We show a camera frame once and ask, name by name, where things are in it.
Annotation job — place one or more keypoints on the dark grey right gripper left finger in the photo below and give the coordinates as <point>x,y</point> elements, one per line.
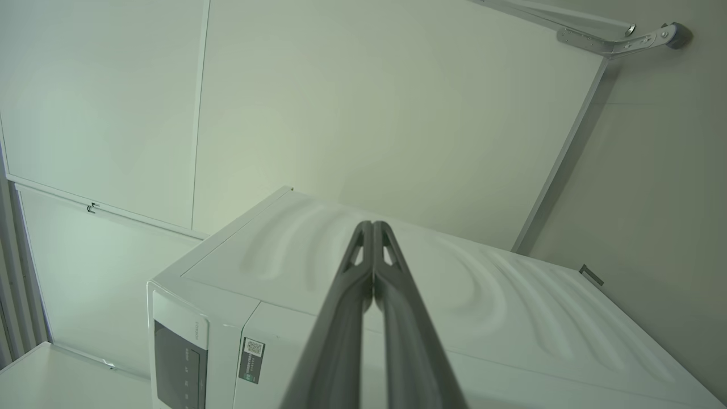
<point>335,341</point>

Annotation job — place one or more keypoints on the metal partition foot with caster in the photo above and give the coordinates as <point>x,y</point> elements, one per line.
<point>602,41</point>

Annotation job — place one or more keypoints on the small dark floor bracket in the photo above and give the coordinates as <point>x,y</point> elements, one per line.
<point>590,276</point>

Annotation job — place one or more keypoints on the white front-load washing machine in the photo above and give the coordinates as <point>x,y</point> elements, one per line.
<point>511,341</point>

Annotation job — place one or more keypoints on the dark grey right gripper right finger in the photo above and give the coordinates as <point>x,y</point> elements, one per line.
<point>409,352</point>

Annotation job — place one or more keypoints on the white rolling partition panel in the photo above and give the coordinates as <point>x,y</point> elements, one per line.
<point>369,113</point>

